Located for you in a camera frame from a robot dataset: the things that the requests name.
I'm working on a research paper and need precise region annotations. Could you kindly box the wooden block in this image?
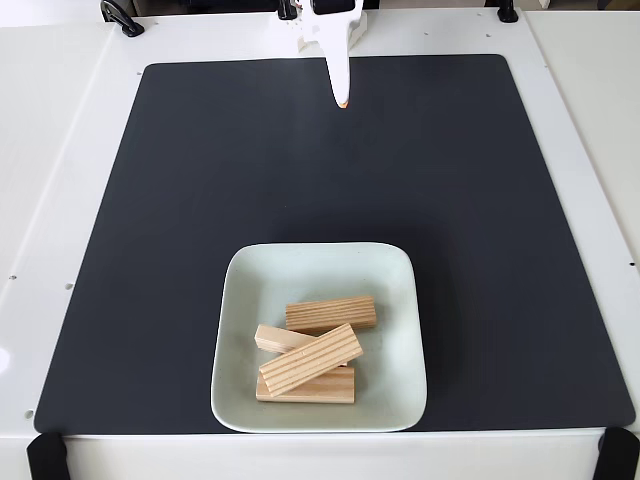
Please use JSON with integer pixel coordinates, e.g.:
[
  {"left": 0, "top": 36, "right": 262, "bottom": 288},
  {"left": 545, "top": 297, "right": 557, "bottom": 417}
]
[
  {"left": 253, "top": 323, "right": 321, "bottom": 354},
  {"left": 284, "top": 294, "right": 378, "bottom": 335},
  {"left": 254, "top": 366, "right": 357, "bottom": 405},
  {"left": 258, "top": 322, "right": 365, "bottom": 399}
]

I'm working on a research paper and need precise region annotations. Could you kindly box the pale green square plate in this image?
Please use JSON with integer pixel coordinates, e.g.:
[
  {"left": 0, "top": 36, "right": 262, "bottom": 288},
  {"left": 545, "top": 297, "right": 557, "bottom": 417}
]
[{"left": 209, "top": 242, "right": 429, "bottom": 434}]

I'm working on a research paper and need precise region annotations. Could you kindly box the black rubber mat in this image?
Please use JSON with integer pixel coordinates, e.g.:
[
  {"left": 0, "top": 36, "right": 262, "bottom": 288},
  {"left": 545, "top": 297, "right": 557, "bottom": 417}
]
[{"left": 33, "top": 53, "right": 636, "bottom": 435}]

